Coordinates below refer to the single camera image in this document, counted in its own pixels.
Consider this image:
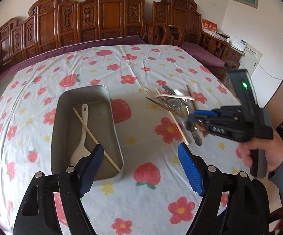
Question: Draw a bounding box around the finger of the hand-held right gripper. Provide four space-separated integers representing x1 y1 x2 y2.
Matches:
186 116 220 129
193 106 242 118

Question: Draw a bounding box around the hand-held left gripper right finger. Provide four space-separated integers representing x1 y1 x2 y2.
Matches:
177 142 262 235

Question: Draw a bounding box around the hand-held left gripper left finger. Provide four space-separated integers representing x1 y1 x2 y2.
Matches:
13 143 105 235

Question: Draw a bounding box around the light wooden chopstick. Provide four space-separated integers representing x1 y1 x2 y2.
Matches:
156 88 190 146
73 107 121 172

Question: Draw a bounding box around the white rice paddle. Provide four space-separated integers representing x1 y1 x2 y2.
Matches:
69 103 93 166

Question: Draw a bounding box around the rectangular metal tray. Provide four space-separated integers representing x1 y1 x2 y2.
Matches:
51 85 125 183

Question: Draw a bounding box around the person's right hand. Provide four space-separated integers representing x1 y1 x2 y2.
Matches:
238 133 283 174

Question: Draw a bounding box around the dark brown chopstick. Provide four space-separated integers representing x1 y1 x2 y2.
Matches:
186 85 197 111
148 97 186 117
146 97 184 118

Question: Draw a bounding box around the white plastic spoon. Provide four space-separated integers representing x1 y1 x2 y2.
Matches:
155 93 195 101

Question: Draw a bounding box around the strawberry flower printed tablecloth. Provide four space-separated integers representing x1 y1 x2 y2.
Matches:
0 44 245 235

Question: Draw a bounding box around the purple armchair cushion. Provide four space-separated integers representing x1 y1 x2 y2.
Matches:
181 41 225 67

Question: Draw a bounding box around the wooden side table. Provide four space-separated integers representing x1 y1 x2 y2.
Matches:
225 46 242 70

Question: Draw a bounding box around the white floor cabinet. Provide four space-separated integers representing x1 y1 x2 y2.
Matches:
239 43 263 76

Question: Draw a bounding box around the white device box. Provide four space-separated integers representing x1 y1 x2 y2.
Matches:
230 38 246 52

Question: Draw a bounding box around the stack of papers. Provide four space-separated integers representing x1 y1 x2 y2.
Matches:
216 30 230 42

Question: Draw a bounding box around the red card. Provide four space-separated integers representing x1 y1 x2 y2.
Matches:
202 19 217 33

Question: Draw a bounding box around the carved wooden armchair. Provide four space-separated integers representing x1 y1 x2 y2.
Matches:
152 0 232 63

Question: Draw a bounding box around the purple sofa cushion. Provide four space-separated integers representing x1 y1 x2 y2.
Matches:
0 35 149 89

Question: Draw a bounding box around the carved wooden sofa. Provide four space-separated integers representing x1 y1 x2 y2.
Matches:
0 0 186 62

